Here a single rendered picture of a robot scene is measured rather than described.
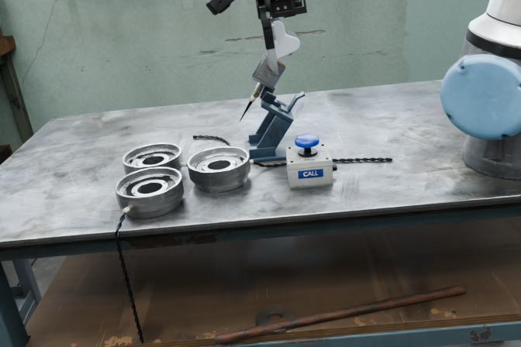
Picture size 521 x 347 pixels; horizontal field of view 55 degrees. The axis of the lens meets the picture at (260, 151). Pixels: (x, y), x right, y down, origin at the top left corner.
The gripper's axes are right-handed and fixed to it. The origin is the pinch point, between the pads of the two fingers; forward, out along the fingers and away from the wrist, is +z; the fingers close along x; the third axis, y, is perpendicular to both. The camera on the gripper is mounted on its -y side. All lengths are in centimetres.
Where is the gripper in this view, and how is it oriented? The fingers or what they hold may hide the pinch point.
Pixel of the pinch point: (270, 65)
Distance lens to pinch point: 91.4
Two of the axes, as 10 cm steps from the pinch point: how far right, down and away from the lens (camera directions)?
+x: -0.3, -4.0, 9.2
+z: 1.6, 9.0, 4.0
